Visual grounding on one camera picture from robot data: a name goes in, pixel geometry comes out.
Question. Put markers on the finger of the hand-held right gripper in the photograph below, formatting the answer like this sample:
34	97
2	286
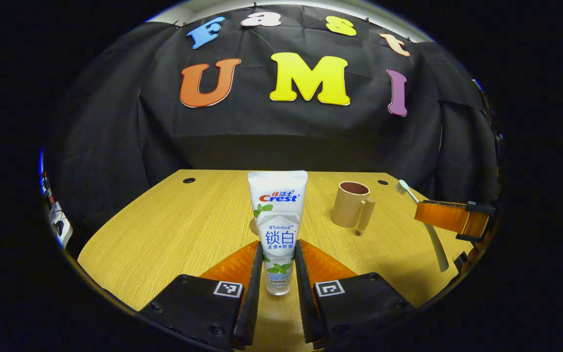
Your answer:
479	210

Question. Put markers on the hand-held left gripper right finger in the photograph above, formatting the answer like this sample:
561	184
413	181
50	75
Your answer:
302	293

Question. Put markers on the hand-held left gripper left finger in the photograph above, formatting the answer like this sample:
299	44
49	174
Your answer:
254	293

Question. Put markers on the white toothbrush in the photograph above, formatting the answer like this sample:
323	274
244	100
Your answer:
438	244

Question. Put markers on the white toothpaste tube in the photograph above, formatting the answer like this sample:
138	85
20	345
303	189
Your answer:
277	234

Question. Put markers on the beige cup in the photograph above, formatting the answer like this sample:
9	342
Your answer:
347	208

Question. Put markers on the black backdrop cloth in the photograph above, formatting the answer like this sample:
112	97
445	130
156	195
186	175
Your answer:
286	132

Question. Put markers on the white side table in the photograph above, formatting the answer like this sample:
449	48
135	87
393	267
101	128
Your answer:
64	227

